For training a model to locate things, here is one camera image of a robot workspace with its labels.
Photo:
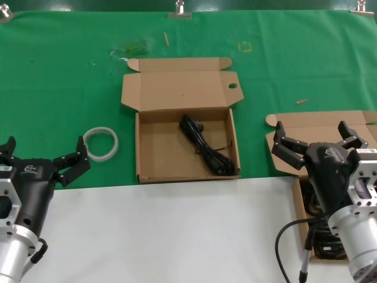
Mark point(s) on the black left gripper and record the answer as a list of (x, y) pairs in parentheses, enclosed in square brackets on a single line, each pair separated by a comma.
[(35, 188)]

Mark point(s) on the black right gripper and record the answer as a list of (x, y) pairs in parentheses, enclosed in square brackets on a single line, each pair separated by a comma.
[(327, 174)]

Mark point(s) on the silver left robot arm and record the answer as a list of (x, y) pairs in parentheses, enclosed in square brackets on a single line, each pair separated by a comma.
[(11, 253)]

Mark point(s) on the open cardboard box with hole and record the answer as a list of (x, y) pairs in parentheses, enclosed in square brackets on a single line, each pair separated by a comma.
[(176, 88)]

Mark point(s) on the short wooden piece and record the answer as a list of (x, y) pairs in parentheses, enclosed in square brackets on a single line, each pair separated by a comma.
[(302, 101)]

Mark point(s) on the clear tape roll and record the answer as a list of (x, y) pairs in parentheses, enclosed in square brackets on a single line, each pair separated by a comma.
[(101, 158)]

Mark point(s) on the green table cloth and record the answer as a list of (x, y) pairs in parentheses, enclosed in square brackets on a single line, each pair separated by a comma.
[(59, 73)]

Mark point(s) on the clear plastic wrapper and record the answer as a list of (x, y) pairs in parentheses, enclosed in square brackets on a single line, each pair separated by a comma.
[(134, 47)]

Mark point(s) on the thin wooden stick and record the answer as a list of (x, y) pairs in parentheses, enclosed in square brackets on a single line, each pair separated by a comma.
[(166, 39)]

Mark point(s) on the silver left camera bracket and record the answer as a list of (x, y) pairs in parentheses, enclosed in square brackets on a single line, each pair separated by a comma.
[(7, 188)]

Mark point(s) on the silver camera bracket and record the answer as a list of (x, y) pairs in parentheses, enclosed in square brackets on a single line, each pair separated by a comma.
[(7, 188), (360, 171)]

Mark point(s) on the silver right camera bracket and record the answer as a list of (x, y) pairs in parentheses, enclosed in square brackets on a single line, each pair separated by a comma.
[(360, 171)]

